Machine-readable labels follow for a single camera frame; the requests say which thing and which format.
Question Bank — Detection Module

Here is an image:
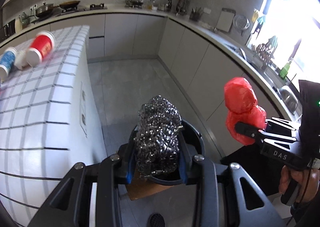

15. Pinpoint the red plastic bag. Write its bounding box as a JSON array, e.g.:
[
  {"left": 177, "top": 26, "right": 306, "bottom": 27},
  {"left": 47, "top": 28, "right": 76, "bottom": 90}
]
[{"left": 224, "top": 77, "right": 266, "bottom": 146}]

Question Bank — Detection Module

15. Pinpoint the steel wool scrubber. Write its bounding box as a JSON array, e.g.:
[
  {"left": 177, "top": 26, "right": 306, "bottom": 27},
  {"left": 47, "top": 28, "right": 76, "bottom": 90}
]
[{"left": 133, "top": 95, "right": 183, "bottom": 177}]

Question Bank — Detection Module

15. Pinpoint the white tissue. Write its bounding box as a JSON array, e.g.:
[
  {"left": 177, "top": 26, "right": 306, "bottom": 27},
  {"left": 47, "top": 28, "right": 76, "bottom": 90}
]
[{"left": 14, "top": 50, "right": 29, "bottom": 70}]

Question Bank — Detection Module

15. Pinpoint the blue paper cup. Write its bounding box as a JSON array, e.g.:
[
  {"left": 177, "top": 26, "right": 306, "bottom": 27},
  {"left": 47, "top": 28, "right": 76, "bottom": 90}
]
[{"left": 0, "top": 47, "right": 17, "bottom": 81}]

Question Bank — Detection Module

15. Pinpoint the red paper cup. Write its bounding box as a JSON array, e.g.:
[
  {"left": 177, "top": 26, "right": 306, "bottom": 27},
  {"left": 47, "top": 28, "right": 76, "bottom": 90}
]
[{"left": 25, "top": 31, "right": 55, "bottom": 67}]

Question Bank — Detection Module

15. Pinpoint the black round trash bin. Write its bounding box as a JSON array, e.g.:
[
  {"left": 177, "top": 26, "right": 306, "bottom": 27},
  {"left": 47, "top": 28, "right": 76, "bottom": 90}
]
[{"left": 114, "top": 120, "right": 205, "bottom": 186}]

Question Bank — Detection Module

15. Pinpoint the white tiled kitchen island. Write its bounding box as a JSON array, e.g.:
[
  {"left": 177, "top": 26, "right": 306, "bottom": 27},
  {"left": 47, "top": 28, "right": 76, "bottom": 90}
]
[{"left": 1, "top": 25, "right": 107, "bottom": 226}]

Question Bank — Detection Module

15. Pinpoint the person's right hand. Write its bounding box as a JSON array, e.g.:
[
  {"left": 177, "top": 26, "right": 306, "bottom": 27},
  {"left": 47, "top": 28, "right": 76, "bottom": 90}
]
[{"left": 279, "top": 166, "right": 319, "bottom": 203}]

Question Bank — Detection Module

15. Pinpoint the stainless steel sink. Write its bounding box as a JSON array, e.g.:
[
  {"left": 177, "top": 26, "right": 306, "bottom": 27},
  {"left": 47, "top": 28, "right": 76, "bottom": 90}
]
[{"left": 278, "top": 85, "right": 299, "bottom": 114}]

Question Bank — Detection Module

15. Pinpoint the green dish soap bottle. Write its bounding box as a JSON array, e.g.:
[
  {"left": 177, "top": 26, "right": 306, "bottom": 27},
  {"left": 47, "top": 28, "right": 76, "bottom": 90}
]
[{"left": 278, "top": 59, "right": 292, "bottom": 80}]

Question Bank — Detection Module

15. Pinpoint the brown cardboard under bin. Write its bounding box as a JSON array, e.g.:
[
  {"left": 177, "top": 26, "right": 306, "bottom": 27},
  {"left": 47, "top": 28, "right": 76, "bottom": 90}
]
[{"left": 125, "top": 170, "right": 172, "bottom": 201}]

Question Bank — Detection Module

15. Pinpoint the round metal strainer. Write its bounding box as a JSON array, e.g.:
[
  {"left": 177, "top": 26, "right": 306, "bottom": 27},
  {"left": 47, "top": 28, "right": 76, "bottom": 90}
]
[{"left": 233, "top": 14, "right": 250, "bottom": 36}]

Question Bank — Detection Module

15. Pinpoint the white cutting board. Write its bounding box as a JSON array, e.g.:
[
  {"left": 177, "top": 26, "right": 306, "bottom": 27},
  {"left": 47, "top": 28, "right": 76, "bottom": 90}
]
[{"left": 215, "top": 8, "right": 236, "bottom": 33}]

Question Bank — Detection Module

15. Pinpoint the black knife block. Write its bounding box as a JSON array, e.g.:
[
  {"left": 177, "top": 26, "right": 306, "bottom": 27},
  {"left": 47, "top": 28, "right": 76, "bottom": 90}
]
[{"left": 189, "top": 7, "right": 203, "bottom": 22}]

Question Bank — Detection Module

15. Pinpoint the utensil holder with utensils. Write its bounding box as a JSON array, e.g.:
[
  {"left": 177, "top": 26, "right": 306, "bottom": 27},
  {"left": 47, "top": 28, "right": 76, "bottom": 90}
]
[{"left": 176, "top": 0, "right": 188, "bottom": 15}]

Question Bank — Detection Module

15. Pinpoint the dark sauce bottle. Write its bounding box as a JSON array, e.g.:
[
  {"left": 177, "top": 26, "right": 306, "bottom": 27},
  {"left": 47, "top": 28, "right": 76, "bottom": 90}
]
[{"left": 166, "top": 0, "right": 172, "bottom": 12}]

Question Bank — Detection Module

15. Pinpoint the black microwave oven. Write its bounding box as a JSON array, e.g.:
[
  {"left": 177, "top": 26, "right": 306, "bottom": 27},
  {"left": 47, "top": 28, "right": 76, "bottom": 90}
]
[{"left": 0, "top": 19, "right": 16, "bottom": 42}]

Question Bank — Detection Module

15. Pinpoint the lidded wok pot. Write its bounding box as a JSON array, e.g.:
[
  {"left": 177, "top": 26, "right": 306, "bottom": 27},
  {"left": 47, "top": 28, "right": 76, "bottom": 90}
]
[{"left": 35, "top": 3, "right": 55, "bottom": 18}]

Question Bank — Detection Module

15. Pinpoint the gas stove top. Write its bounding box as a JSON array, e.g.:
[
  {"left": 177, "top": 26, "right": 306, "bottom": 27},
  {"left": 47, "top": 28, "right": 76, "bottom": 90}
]
[{"left": 60, "top": 3, "right": 107, "bottom": 15}]

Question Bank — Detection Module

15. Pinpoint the black frying pan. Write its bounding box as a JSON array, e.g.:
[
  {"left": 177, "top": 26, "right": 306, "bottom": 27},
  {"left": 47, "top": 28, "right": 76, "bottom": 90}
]
[{"left": 59, "top": 1, "right": 80, "bottom": 10}]

